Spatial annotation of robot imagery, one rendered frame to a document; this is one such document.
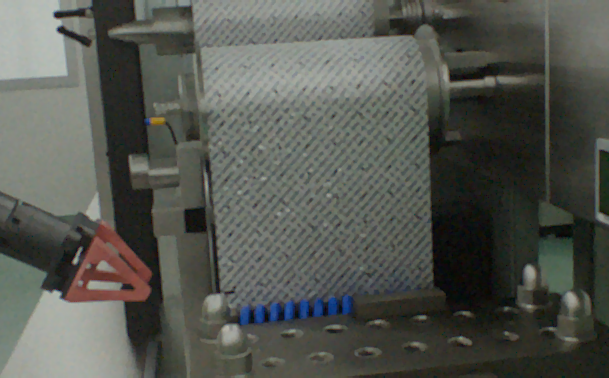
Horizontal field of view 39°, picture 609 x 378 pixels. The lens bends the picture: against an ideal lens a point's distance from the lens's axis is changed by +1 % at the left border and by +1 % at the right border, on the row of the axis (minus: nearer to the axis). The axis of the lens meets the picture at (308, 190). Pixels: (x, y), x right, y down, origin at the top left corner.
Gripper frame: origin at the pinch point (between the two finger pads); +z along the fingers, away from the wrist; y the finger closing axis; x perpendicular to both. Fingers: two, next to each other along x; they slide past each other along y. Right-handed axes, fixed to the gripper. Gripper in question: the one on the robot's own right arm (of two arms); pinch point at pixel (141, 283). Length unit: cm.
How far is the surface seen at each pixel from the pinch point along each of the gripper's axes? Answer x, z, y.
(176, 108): 18.0, -4.7, -3.1
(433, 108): 30.6, 19.6, 0.1
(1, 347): -133, -13, -294
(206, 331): 0.4, 6.9, 8.2
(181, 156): 13.2, -1.7, -6.8
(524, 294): 17.5, 35.0, 8.4
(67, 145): -81, -38, -557
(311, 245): 11.5, 14.4, 0.6
